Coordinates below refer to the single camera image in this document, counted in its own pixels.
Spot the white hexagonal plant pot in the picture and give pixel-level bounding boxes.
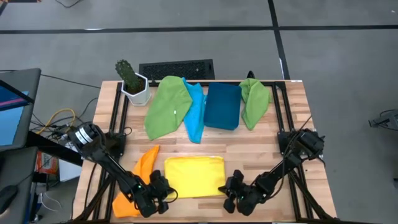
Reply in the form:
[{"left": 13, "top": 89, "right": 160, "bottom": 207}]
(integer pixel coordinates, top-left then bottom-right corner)
[{"left": 120, "top": 72, "right": 152, "bottom": 107}]

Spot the gray stand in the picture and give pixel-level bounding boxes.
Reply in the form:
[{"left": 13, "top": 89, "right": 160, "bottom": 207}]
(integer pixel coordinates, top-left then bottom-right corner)
[{"left": 368, "top": 108, "right": 398, "bottom": 131}]

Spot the green cactus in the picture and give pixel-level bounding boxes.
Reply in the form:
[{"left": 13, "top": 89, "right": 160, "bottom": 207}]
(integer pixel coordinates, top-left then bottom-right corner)
[{"left": 114, "top": 59, "right": 142, "bottom": 94}]

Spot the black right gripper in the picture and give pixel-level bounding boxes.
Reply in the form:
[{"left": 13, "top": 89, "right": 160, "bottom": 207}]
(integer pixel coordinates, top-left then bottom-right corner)
[{"left": 218, "top": 169, "right": 265, "bottom": 216}]

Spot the black aluminium table frame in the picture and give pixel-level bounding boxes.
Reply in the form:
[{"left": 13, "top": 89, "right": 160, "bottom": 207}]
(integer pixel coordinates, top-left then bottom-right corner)
[{"left": 73, "top": 80, "right": 340, "bottom": 223}]

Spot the light blue microfiber towel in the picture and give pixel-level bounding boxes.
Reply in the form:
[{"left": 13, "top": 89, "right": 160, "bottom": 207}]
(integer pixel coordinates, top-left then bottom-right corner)
[{"left": 182, "top": 77, "right": 208, "bottom": 144}]

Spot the large green microfiber towel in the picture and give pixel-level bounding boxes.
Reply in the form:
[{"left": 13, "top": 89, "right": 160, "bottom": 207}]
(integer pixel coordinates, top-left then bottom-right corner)
[{"left": 144, "top": 75, "right": 193, "bottom": 141}]

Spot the white box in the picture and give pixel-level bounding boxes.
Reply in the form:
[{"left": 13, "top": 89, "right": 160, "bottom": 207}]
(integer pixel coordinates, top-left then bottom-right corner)
[{"left": 58, "top": 158, "right": 83, "bottom": 183}]

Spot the orange cardboard box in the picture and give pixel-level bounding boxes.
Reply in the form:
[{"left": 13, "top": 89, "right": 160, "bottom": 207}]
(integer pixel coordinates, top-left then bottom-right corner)
[{"left": 36, "top": 151, "right": 60, "bottom": 175}]

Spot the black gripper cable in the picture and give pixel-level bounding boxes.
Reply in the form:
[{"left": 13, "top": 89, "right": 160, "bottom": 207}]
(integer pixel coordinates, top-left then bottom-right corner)
[{"left": 167, "top": 187, "right": 179, "bottom": 203}]

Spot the black metal beam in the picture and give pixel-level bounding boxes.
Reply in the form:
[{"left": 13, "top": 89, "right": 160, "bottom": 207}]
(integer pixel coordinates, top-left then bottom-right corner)
[{"left": 26, "top": 130, "right": 85, "bottom": 167}]

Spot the orange microfiber towel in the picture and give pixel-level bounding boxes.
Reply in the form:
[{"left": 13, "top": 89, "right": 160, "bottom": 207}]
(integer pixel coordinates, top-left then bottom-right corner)
[{"left": 111, "top": 144, "right": 160, "bottom": 218}]

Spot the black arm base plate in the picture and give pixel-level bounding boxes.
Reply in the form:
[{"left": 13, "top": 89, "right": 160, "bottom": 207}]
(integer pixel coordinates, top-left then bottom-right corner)
[
  {"left": 104, "top": 132, "right": 127, "bottom": 157},
  {"left": 277, "top": 129, "right": 324, "bottom": 158}
]

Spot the small green microfiber towel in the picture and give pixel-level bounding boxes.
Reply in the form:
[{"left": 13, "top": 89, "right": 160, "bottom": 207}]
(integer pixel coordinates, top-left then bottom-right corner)
[{"left": 239, "top": 77, "right": 272, "bottom": 131}]

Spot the computer monitor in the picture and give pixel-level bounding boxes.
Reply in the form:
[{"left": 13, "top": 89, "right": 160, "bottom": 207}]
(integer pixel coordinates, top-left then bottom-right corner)
[{"left": 0, "top": 68, "right": 42, "bottom": 152}]

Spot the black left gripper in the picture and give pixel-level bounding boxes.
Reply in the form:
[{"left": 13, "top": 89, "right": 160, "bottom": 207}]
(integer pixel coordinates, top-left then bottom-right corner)
[{"left": 133, "top": 170, "right": 171, "bottom": 218}]

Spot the black floor cable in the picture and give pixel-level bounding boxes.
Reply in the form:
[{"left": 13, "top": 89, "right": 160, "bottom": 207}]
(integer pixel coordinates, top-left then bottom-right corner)
[{"left": 40, "top": 73, "right": 102, "bottom": 89}]

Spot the yellow microfiber towel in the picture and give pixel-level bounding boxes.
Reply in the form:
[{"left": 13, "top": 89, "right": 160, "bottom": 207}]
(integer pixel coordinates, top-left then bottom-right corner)
[{"left": 164, "top": 155, "right": 226, "bottom": 199}]

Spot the yellow cable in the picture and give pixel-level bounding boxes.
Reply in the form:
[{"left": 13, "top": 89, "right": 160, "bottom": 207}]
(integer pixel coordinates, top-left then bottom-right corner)
[{"left": 36, "top": 108, "right": 76, "bottom": 135}]

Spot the teal plastic bin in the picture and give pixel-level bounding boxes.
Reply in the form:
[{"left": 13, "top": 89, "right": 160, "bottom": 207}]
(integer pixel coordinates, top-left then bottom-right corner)
[{"left": 203, "top": 82, "right": 243, "bottom": 131}]

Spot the gray side desk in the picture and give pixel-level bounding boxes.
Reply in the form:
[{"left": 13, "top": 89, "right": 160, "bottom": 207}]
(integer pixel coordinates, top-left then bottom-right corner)
[{"left": 0, "top": 146, "right": 40, "bottom": 224}]

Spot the black computer mouse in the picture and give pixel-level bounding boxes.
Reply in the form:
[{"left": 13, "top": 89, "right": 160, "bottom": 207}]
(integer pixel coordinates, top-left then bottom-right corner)
[{"left": 0, "top": 185, "right": 19, "bottom": 215}]

